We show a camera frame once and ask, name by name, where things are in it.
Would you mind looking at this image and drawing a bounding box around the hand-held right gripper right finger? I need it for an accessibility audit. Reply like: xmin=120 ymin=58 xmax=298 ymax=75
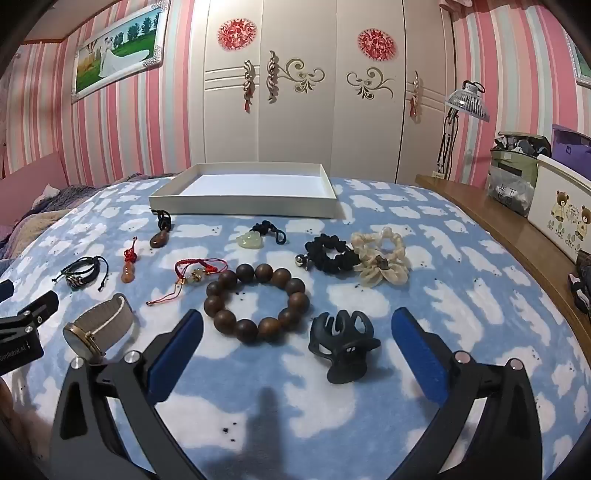
xmin=391 ymin=307 xmax=543 ymax=480

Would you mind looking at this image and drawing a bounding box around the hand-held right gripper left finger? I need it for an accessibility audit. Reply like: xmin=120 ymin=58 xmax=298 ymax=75
xmin=48 ymin=308 xmax=208 ymax=480

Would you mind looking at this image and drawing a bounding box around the cream scrunchie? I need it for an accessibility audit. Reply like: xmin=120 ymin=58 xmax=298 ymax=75
xmin=351 ymin=226 xmax=411 ymax=285

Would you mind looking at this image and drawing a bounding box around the orange gourd pendant red knot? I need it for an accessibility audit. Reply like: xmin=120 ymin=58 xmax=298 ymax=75
xmin=121 ymin=237 xmax=139 ymax=283

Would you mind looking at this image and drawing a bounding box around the black scrunchie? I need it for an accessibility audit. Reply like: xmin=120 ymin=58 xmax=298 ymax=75
xmin=295 ymin=234 xmax=362 ymax=273

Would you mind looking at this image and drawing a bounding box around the jade pendant with black cord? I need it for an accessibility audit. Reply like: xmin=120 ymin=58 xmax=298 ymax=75
xmin=235 ymin=222 xmax=287 ymax=250

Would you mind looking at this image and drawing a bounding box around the white shallow cardboard tray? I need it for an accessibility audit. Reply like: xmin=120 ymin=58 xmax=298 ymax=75
xmin=148 ymin=162 xmax=339 ymax=219

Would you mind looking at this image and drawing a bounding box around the wristwatch with beige band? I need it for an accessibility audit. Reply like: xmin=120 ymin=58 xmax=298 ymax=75
xmin=63 ymin=293 xmax=136 ymax=365

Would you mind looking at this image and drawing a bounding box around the black hair claw clip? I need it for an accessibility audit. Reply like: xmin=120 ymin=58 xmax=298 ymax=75
xmin=308 ymin=310 xmax=382 ymax=385

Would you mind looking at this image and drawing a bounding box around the blue cloud print blanket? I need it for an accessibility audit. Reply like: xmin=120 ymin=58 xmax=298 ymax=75
xmin=0 ymin=178 xmax=591 ymax=480

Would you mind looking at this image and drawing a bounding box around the pink headboard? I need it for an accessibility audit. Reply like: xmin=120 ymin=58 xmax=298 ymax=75
xmin=0 ymin=152 xmax=68 ymax=190

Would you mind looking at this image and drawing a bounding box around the wooden side table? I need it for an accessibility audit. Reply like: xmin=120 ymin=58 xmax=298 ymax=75
xmin=416 ymin=174 xmax=591 ymax=352

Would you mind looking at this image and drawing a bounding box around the black white cloth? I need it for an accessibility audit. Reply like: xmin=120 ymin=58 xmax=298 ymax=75
xmin=568 ymin=251 xmax=591 ymax=315

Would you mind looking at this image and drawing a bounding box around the white bear print box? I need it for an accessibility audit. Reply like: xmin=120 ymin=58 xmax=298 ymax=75
xmin=526 ymin=154 xmax=591 ymax=264

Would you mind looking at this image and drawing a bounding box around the green storage bag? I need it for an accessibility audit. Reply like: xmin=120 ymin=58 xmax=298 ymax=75
xmin=487 ymin=131 xmax=552 ymax=217

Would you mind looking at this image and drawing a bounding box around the white wardrobe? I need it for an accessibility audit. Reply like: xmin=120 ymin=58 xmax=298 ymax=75
xmin=189 ymin=0 xmax=455 ymax=185

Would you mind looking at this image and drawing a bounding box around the purple box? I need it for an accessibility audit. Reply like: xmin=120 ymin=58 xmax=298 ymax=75
xmin=551 ymin=124 xmax=591 ymax=167

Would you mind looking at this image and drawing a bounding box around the heat lamp on stand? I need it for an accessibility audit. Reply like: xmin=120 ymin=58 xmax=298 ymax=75
xmin=436 ymin=80 xmax=491 ymax=181

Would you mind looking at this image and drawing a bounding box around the red paper cut decoration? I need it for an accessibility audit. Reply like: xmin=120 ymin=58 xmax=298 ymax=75
xmin=218 ymin=18 xmax=257 ymax=49
xmin=357 ymin=28 xmax=399 ymax=60

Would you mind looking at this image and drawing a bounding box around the black leather cord bracelet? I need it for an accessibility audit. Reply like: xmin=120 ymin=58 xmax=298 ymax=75
xmin=52 ymin=256 xmax=110 ymax=292

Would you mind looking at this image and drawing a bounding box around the brown wooden bead bracelet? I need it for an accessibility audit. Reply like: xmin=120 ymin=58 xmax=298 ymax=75
xmin=204 ymin=263 xmax=311 ymax=344

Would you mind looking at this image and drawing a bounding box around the silver framed wall picture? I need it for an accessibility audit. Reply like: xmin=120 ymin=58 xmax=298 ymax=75
xmin=566 ymin=37 xmax=591 ymax=88

